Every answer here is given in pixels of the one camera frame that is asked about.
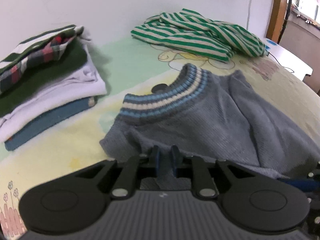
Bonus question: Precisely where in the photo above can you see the dark green folded garment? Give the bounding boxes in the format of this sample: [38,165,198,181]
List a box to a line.
[1,40,87,117]

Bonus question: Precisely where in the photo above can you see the white folded garment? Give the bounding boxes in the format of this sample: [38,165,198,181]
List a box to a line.
[1,44,107,142]

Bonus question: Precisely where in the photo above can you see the red plaid folded shirt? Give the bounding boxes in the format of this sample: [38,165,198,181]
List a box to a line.
[1,35,76,94]

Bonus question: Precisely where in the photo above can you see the blue folded garment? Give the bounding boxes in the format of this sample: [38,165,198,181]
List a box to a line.
[4,96,97,151]

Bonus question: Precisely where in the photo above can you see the yellow baby blanket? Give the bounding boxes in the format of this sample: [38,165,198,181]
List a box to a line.
[1,38,319,239]

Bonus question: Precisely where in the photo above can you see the black round button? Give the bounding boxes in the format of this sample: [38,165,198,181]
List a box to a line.
[151,83,168,94]

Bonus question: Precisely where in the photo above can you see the grey knit sweater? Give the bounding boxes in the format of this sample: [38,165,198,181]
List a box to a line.
[100,64,319,190]

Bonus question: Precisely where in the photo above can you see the white wall cable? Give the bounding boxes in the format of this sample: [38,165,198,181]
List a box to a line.
[246,0,256,32]

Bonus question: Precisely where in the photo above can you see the green white striped garment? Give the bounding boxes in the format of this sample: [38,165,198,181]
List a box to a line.
[131,9,268,62]

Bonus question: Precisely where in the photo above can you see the dark green striped folded shirt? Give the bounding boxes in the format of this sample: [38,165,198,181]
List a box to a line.
[1,24,84,73]

